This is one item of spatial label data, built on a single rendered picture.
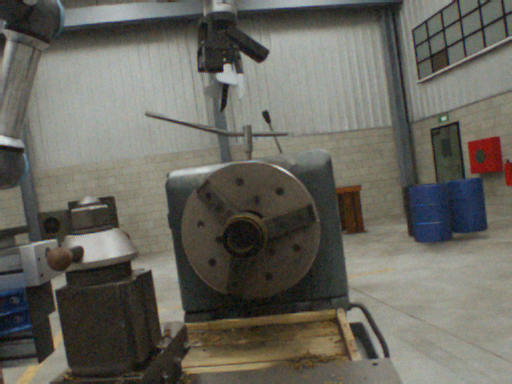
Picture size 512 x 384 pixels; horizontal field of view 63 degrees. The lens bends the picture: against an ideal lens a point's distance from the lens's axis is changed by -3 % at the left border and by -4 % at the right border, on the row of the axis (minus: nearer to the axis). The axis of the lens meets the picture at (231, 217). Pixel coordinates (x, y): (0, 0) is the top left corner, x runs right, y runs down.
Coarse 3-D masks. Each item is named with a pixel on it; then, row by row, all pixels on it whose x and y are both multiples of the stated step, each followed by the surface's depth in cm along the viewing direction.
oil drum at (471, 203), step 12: (456, 180) 748; (468, 180) 693; (480, 180) 697; (456, 192) 706; (468, 192) 695; (480, 192) 696; (456, 204) 709; (468, 204) 696; (480, 204) 696; (456, 216) 712; (468, 216) 698; (480, 216) 696; (456, 228) 716; (468, 228) 700; (480, 228) 697
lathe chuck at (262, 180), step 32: (192, 192) 99; (224, 192) 97; (256, 192) 96; (288, 192) 95; (192, 224) 99; (192, 256) 99; (224, 256) 98; (256, 256) 97; (288, 256) 96; (224, 288) 99; (256, 288) 98; (288, 288) 97
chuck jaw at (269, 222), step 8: (304, 208) 91; (312, 208) 95; (272, 216) 92; (280, 216) 90; (288, 216) 91; (296, 216) 91; (304, 216) 91; (312, 216) 95; (272, 224) 88; (280, 224) 90; (288, 224) 90; (296, 224) 91; (304, 224) 91; (272, 232) 88; (280, 232) 90
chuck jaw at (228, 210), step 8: (208, 184) 94; (200, 192) 94; (208, 192) 95; (216, 192) 93; (208, 200) 94; (216, 200) 94; (224, 200) 91; (208, 208) 94; (216, 208) 92; (224, 208) 91; (232, 208) 92; (216, 216) 92; (224, 216) 89; (232, 216) 89; (224, 224) 90
